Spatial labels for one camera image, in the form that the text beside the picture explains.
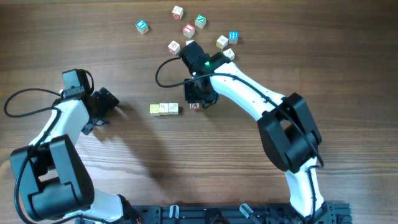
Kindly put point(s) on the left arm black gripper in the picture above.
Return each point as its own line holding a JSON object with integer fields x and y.
{"x": 108, "y": 102}

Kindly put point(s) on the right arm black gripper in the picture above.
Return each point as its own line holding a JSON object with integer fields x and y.
{"x": 189, "y": 96}

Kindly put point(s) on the red A wooden block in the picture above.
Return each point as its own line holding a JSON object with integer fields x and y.
{"x": 195, "y": 106}

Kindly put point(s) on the white fish wooden block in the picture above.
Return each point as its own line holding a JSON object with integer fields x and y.
{"x": 173, "y": 108}

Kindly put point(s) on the white yellow edged block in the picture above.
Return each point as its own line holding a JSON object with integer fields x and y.
{"x": 164, "y": 109}

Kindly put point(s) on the yellow top wooden block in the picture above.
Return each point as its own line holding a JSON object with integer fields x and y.
{"x": 154, "y": 109}

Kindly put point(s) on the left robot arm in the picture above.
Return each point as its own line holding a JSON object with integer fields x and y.
{"x": 52, "y": 182}

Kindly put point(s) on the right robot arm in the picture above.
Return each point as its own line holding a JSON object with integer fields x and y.
{"x": 288, "y": 132}

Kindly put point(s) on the green edged white block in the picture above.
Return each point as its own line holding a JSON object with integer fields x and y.
{"x": 229, "y": 53}

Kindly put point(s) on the red nine wooden block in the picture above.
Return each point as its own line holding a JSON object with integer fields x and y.
{"x": 189, "y": 42}

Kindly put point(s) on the red Q wooden block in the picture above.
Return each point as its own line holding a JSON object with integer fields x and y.
{"x": 174, "y": 47}

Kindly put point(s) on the yellow K wooden block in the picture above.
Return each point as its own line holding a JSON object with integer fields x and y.
{"x": 222, "y": 42}

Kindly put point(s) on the red I letter block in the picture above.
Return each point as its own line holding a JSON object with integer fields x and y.
{"x": 189, "y": 30}

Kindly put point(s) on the blue H wooden block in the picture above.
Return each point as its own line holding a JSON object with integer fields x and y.
{"x": 233, "y": 37}

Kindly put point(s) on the green N letter block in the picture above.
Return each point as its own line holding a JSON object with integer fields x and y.
{"x": 200, "y": 21}

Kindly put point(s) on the red letter block top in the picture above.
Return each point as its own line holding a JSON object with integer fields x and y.
{"x": 177, "y": 12}

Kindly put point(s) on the blue letter block far left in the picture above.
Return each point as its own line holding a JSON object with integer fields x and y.
{"x": 142, "y": 26}

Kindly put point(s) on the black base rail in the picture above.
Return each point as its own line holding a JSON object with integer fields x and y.
{"x": 329, "y": 213}

